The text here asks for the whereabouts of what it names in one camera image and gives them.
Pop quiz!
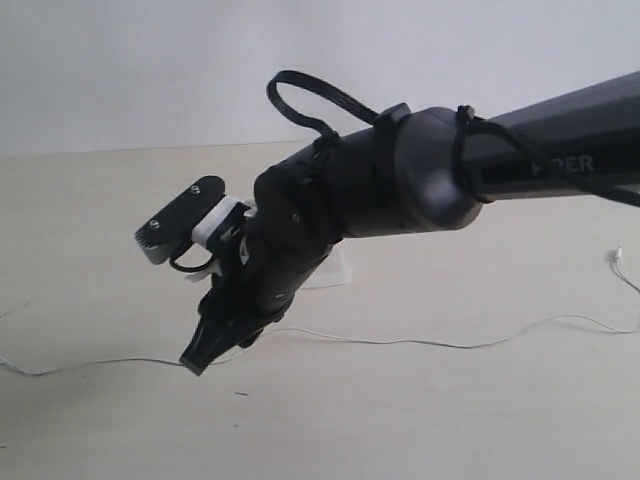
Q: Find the clear plastic storage box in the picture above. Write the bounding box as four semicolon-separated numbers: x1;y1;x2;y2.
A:
302;245;352;290

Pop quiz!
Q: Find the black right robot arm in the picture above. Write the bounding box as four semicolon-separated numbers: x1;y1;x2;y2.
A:
180;70;639;374

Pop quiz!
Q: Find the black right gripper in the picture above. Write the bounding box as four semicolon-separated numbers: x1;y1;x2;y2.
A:
179;219;330;376

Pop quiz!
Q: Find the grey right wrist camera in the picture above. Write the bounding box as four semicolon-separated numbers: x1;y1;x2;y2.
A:
134;175;225;265

